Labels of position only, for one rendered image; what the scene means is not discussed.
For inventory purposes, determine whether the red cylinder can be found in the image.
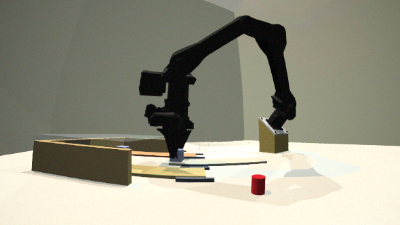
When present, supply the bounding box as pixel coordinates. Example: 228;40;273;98
251;174;266;196

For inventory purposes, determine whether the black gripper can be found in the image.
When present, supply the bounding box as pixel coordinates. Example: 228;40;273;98
150;94;194;158

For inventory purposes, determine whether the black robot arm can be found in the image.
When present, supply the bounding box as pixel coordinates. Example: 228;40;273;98
139;15;296;130

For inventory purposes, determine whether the tan flat strip with green lines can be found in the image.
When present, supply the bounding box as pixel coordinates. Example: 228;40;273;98
132;164;206;179

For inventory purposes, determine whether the tan flat strip with red stripes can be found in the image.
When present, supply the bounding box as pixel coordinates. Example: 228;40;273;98
132;151;196;158

